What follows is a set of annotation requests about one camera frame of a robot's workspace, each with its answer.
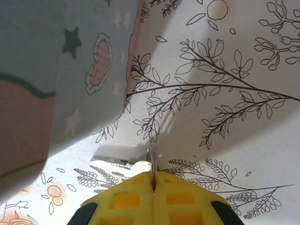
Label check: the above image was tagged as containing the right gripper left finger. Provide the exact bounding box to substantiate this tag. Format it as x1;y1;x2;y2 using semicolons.
67;171;155;225

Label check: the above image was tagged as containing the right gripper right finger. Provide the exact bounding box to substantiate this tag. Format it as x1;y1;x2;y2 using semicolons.
153;170;242;225

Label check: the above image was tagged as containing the silver key with ring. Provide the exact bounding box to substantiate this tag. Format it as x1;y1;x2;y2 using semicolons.
127;145;162;188

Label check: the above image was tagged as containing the light blue cartoon tin box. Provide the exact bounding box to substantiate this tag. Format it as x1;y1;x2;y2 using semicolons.
0;0;144;196

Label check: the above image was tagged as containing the floral tablecloth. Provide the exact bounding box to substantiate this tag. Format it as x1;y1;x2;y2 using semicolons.
0;0;300;225

